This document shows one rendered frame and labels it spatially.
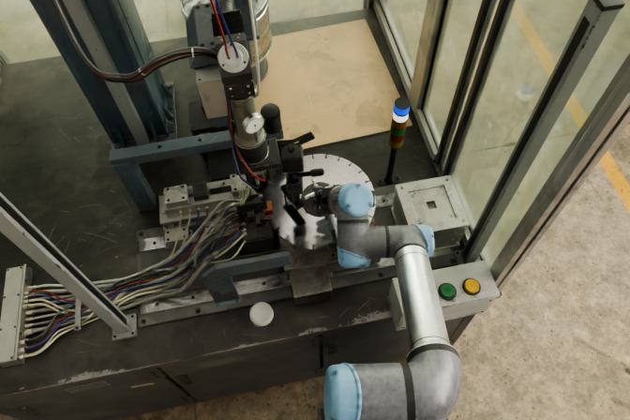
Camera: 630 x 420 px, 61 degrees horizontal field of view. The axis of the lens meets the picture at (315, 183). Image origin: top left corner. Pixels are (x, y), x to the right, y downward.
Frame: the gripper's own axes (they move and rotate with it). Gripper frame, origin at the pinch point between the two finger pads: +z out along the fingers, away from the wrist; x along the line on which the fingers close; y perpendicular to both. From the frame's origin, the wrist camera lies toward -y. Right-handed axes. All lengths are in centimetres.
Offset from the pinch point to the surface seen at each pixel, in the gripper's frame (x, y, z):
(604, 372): 73, -126, 45
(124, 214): 2, 62, 41
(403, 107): -25.9, -19.5, -9.6
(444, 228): 8.7, -34.0, -2.7
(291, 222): 5.8, 11.1, 3.5
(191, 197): -2.7, 39.4, 25.8
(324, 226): 7.1, 1.7, 0.7
